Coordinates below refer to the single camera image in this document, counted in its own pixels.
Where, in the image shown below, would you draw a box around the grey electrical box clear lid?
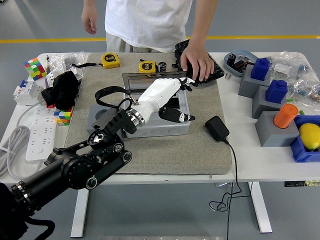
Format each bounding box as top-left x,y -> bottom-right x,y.
121,71 -> 191,138

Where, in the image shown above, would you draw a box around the blue storage bin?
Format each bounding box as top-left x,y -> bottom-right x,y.
289,114 -> 320,163

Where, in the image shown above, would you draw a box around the yellow lemon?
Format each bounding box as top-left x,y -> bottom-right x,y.
298,122 -> 320,151

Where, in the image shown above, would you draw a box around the person's left hand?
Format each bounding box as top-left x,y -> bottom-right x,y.
179,46 -> 215,82

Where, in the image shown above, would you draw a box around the black table control panel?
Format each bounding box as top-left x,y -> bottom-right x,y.
284,180 -> 320,188

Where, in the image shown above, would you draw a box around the black power adapter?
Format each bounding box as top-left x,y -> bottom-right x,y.
204,115 -> 230,142

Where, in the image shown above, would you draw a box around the white circuit breaker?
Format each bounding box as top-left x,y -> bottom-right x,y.
12,79 -> 46,106

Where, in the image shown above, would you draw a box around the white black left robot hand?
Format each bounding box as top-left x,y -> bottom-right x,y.
134,77 -> 200,124

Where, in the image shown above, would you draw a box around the clear plastic bag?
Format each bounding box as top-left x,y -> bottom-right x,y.
48,51 -> 90,81

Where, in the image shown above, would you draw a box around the yellow chrome tape measure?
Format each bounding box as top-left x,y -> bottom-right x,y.
138,59 -> 158,75

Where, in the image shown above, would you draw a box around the blue plastic block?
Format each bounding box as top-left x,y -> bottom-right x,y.
250,57 -> 271,82
265,79 -> 289,104

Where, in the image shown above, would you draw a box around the person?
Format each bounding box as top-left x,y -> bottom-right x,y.
104,0 -> 194,54

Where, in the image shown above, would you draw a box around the grey block with round hole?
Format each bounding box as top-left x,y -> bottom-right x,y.
87,104 -> 125,138

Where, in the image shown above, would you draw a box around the person's right hand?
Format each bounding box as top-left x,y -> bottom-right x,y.
81,9 -> 98,35

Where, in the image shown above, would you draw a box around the black glossy case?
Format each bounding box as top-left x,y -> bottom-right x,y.
174,38 -> 225,85

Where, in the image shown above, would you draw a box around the yellow square tape measure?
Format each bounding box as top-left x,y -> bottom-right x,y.
71,53 -> 121,70

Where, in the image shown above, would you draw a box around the white purple card box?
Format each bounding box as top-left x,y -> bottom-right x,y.
44,69 -> 61,87

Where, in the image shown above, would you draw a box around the black cloth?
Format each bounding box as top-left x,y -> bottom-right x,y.
41,70 -> 81,111

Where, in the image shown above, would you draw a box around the black adapter cord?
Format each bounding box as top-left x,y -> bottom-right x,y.
208,138 -> 252,240

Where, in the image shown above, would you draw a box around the clear bag of parts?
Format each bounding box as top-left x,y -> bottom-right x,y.
287,74 -> 320,106
268,51 -> 313,78

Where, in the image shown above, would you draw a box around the large colourful puzzle cube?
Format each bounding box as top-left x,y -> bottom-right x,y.
23,57 -> 48,81

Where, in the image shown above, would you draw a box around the white table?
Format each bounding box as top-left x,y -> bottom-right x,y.
0,51 -> 320,238

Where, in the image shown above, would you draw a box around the grey-brown mat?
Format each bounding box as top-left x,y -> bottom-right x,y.
60,51 -> 233,176

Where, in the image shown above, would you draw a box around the brown electronic parts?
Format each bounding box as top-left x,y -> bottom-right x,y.
231,56 -> 251,73

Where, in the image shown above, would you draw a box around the light blue tray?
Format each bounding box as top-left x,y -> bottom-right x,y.
223,48 -> 260,78

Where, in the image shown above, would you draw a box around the orange cylinder battery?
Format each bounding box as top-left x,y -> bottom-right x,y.
272,103 -> 300,130

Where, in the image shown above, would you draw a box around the grey holder block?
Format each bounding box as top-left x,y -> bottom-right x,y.
251,84 -> 288,120
237,65 -> 272,100
254,110 -> 301,148

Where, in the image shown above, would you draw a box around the white power cable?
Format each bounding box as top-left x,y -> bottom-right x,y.
0,98 -> 48,179

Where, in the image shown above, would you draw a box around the small colourful puzzle cube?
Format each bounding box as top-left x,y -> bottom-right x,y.
53,106 -> 75,126

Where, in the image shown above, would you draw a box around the white power strip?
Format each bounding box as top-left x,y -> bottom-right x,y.
25,106 -> 60,163

